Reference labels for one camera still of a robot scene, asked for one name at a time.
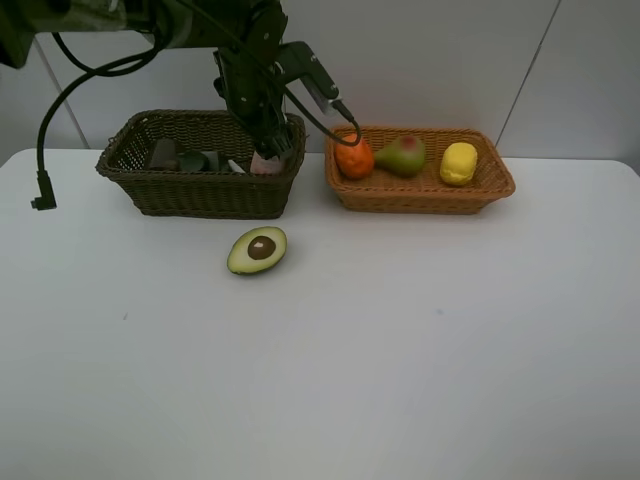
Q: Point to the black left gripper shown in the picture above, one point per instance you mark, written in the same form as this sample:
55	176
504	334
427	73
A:
255	103

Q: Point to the pink bottle white cap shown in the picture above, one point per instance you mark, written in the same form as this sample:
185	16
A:
266	166

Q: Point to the white marker pink caps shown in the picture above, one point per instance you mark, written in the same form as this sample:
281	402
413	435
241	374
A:
236	168

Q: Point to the orange mandarin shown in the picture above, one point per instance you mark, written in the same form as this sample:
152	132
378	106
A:
355	162

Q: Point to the dark green pump bottle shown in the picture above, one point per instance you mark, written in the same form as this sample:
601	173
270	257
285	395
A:
193	161

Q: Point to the halved avocado with pit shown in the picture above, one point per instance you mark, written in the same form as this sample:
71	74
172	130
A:
257	250

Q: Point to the translucent pink plastic cup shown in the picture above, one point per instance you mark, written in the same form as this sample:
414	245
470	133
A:
164	155

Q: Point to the green red pear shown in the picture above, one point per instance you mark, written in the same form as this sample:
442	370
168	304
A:
404	157

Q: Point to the yellow lemon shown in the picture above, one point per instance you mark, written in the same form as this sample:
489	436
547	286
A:
458	164

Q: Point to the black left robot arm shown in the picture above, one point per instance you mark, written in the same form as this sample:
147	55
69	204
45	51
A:
244	35

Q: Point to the dark brown wicker basket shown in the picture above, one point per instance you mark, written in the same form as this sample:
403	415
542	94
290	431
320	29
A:
204	194

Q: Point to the orange wicker basket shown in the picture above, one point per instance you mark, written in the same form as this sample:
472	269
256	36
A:
426	193

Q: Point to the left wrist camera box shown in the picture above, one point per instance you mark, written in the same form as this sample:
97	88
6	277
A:
297	62

